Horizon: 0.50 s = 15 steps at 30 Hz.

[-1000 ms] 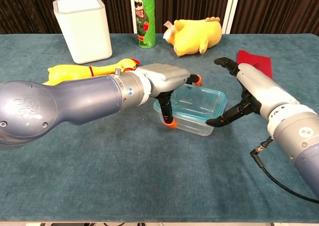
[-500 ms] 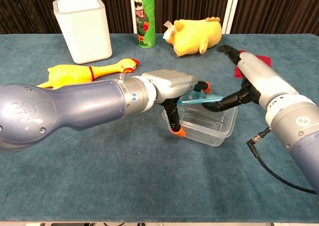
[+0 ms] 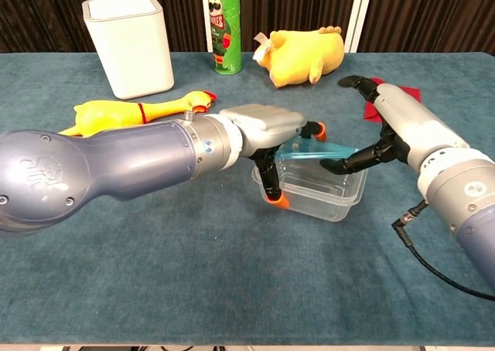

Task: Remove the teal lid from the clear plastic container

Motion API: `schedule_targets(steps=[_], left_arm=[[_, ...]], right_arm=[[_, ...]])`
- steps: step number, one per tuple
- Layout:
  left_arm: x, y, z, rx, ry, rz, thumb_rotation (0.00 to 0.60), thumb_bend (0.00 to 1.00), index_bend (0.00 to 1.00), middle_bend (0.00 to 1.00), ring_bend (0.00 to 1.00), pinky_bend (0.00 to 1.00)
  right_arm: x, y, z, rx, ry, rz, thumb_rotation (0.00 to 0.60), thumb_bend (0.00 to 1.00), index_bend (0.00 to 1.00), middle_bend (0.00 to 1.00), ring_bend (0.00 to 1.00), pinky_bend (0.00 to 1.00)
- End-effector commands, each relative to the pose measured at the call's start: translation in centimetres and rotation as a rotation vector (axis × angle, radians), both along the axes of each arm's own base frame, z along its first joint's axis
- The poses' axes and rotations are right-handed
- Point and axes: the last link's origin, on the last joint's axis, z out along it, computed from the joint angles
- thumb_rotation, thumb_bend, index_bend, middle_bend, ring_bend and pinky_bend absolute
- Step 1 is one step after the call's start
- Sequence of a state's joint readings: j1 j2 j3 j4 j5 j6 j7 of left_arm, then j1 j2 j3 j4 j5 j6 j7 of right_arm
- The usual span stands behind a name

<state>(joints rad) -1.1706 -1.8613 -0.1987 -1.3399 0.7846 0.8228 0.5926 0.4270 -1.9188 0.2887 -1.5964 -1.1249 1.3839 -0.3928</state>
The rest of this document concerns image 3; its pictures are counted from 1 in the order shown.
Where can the green Pringles can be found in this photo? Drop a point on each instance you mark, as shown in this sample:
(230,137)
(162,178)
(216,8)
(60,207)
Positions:
(226,38)

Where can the left silver hand orange fingertips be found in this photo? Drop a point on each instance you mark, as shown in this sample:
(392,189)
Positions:
(267,121)

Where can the white square trash bin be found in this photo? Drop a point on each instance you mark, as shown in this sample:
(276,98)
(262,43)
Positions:
(131,49)

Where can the yellow rubber chicken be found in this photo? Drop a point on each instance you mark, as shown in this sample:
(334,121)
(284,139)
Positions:
(108,113)

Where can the clear plastic container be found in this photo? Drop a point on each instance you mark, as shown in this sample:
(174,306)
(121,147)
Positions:
(321,196)

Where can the yellow plush chicken toy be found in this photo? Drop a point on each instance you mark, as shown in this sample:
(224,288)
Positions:
(301,57)

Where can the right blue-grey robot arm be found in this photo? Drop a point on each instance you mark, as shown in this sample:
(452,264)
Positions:
(464,196)

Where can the right silver hand black fingers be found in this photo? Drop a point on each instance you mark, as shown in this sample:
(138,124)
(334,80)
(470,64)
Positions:
(414,123)

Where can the red envelope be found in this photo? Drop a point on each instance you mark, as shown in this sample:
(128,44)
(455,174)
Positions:
(372,113)

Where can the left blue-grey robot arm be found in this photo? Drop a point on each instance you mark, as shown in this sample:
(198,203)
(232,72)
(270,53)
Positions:
(116,161)

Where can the teal container lid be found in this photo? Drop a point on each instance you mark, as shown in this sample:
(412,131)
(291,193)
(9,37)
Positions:
(309,152)

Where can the teal table cloth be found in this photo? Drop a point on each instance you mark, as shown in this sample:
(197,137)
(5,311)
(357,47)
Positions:
(232,281)

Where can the white partition post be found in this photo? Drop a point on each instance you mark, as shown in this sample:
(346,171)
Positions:
(357,14)

